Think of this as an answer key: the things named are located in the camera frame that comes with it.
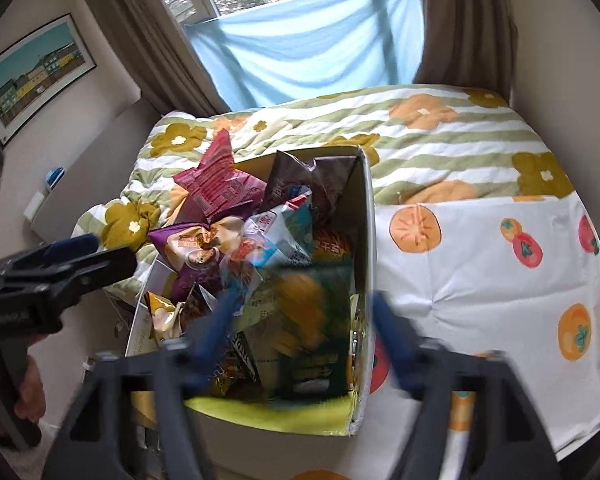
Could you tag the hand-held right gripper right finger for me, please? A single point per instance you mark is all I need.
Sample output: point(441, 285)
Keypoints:
point(395, 345)

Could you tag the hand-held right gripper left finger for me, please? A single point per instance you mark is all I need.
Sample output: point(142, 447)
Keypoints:
point(215, 340)

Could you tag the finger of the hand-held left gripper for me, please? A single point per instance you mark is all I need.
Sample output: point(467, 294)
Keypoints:
point(72, 246)
point(105, 266)

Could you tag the green yellow snack packet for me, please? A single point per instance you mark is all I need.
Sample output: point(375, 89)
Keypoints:
point(305, 310)

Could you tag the green printed cardboard box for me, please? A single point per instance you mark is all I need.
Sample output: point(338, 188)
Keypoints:
point(362, 220)

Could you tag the pile of assorted snack packets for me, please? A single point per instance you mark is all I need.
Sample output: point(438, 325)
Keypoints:
point(220, 187)

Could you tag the person's left hand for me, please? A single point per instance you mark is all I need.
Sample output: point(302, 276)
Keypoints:
point(30, 392)

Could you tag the blue white small object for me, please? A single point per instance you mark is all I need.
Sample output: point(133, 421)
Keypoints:
point(55, 177)

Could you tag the grey headboard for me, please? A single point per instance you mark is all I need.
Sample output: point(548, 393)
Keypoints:
point(105, 160)

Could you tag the white fruit print sheet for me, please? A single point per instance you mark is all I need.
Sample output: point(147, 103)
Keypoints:
point(480, 280)

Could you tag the floral striped blanket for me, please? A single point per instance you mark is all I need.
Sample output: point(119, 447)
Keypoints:
point(455, 140)

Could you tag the brown curtain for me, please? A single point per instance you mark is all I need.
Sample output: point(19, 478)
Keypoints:
point(150, 40)
point(465, 25)

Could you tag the light blue window cloth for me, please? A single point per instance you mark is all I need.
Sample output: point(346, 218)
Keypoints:
point(305, 50)

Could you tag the white wall plate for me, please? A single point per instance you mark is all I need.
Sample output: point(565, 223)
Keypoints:
point(35, 205)

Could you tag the framed wall picture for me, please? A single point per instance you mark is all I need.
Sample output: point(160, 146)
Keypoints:
point(30, 75)

